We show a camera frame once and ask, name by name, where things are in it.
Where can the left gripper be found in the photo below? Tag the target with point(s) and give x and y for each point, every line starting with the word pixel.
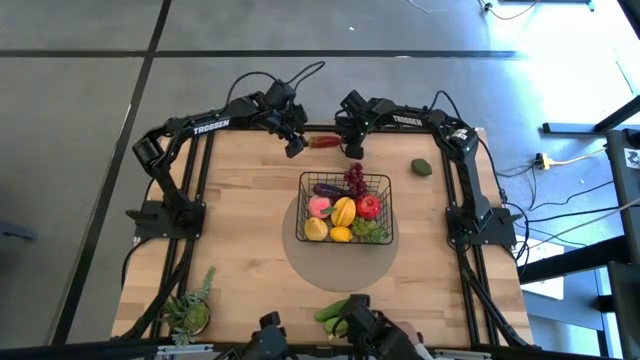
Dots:
pixel 287 122

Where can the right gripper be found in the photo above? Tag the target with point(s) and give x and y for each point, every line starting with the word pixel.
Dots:
pixel 354 129

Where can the red grapes bunch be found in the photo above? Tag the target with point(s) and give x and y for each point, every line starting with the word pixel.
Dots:
pixel 356 180

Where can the red chili pepper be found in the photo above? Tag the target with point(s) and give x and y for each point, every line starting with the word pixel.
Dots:
pixel 325 142

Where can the purple eggplant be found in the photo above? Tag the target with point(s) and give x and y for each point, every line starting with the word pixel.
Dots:
pixel 327 190

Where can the red apple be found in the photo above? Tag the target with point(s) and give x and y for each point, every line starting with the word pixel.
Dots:
pixel 369 207

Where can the yellow starfruit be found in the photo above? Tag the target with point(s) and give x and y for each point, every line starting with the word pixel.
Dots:
pixel 344 212

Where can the pink peach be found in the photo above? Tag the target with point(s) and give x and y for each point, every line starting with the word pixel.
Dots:
pixel 319 206

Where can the green avocado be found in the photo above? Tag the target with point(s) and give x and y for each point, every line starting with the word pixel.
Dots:
pixel 421 167

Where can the green grapes bunch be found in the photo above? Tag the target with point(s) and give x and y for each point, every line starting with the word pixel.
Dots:
pixel 364 227

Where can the yellow lemon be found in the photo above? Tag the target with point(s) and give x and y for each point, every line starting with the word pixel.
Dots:
pixel 341 234

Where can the yellow pear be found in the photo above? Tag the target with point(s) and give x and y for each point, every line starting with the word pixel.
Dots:
pixel 316 229

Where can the long green cucumber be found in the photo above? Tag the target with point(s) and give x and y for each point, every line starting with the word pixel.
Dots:
pixel 327 311

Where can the short green cucumber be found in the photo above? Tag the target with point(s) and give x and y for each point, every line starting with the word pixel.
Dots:
pixel 334 326

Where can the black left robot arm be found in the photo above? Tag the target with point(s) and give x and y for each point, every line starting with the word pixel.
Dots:
pixel 210 125

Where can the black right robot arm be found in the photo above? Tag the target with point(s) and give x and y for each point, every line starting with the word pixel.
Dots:
pixel 407 120

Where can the round grey mat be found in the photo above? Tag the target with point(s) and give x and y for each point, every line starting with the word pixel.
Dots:
pixel 340 270

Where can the power strip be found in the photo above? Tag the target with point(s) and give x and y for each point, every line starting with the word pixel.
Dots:
pixel 542 161

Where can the potted succulent plant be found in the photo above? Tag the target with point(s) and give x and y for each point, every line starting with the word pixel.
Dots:
pixel 192 312

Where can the black floor beam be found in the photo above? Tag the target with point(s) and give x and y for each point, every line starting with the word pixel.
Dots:
pixel 575 260

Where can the black equipment stand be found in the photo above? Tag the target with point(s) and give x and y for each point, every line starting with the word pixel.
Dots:
pixel 622 225

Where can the black front beam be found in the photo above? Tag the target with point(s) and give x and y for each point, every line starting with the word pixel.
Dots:
pixel 75 350

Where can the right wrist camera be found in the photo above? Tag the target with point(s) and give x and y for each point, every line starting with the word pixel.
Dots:
pixel 353 102

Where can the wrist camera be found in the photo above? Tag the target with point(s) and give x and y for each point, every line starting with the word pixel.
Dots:
pixel 280 94
pixel 353 102

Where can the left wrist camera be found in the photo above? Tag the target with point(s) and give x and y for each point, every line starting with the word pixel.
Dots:
pixel 280 94

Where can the black table frame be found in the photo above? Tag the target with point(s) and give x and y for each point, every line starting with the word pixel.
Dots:
pixel 205 182

